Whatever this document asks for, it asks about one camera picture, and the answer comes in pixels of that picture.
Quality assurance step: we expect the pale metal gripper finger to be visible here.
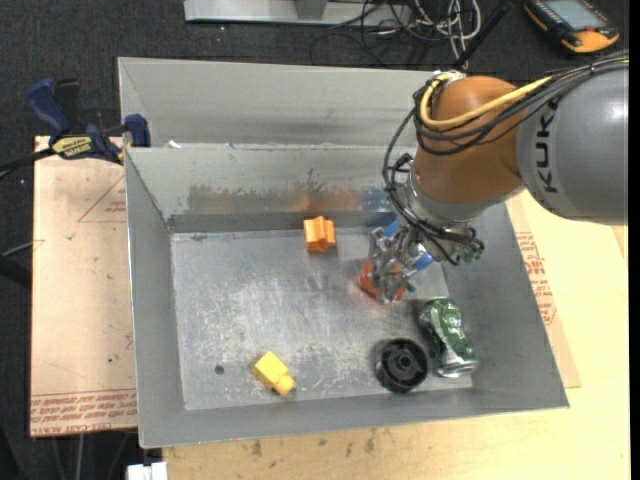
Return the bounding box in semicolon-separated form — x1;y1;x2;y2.
393;268;415;301
371;266;394;304

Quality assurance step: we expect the orange-red block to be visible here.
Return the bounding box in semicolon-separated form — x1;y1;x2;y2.
357;259;406;305

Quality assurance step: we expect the crushed green drink can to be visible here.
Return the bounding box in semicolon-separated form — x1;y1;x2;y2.
417;297;480;379

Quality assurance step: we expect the orange notched block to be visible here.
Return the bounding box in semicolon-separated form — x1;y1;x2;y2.
302;215;337;254

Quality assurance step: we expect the black round plastic wheel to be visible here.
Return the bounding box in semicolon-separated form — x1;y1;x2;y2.
373;337;430;395

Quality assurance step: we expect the grey metal bin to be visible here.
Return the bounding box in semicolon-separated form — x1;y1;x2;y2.
117;56;570;450

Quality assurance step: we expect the yellow stepped block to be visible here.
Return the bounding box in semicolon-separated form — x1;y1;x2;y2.
250;350;296;397

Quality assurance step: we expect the brown cardboard board, red print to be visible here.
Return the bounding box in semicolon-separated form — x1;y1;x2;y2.
29;135;582;439

